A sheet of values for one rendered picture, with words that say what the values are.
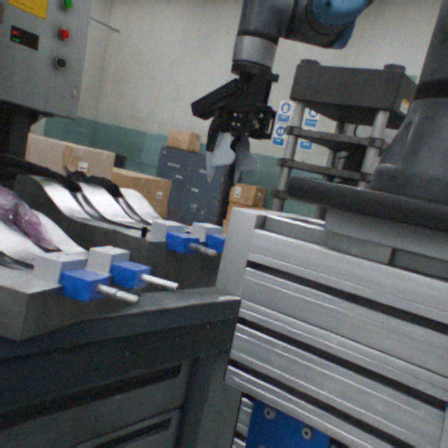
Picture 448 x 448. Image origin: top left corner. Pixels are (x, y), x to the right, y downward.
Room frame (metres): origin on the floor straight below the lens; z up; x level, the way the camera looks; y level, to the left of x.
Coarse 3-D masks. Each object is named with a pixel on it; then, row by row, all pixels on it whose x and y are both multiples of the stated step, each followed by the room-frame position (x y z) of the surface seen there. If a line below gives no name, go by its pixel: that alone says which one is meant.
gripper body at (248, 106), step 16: (240, 64) 1.01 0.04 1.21; (240, 80) 1.03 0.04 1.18; (256, 80) 1.00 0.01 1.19; (272, 80) 1.01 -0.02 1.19; (240, 96) 1.02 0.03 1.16; (256, 96) 1.00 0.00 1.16; (224, 112) 1.02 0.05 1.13; (240, 112) 1.01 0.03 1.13; (256, 112) 1.01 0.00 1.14; (272, 112) 1.03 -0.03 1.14; (240, 128) 0.99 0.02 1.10; (256, 128) 1.02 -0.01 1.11; (272, 128) 1.03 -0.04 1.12
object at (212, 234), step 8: (200, 224) 1.04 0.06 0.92; (208, 224) 1.06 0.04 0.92; (192, 232) 1.04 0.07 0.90; (200, 232) 1.03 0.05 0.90; (208, 232) 1.03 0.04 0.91; (216, 232) 1.05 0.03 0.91; (208, 240) 1.02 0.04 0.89; (216, 240) 1.01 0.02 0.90; (224, 240) 1.00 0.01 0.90; (216, 248) 1.01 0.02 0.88
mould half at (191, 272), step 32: (32, 192) 1.08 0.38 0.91; (64, 192) 1.09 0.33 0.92; (96, 192) 1.16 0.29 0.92; (128, 192) 1.26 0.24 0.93; (64, 224) 1.02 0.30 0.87; (96, 224) 0.98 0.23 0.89; (128, 224) 1.08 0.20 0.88; (160, 256) 0.92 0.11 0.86; (192, 256) 0.99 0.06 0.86; (160, 288) 0.93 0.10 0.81; (192, 288) 1.00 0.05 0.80
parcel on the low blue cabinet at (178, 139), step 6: (174, 132) 8.38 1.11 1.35; (180, 132) 8.33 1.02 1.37; (186, 132) 8.29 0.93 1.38; (168, 138) 8.43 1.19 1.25; (174, 138) 8.36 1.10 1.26; (180, 138) 8.30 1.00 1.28; (186, 138) 8.27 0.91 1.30; (192, 138) 8.30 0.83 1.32; (198, 138) 8.42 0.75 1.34; (168, 144) 8.42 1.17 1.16; (174, 144) 8.36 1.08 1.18; (180, 144) 8.30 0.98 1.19; (186, 144) 8.26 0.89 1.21; (192, 144) 8.32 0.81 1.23; (198, 144) 8.45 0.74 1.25; (186, 150) 8.25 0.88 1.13; (192, 150) 8.36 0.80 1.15; (198, 150) 8.48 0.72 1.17
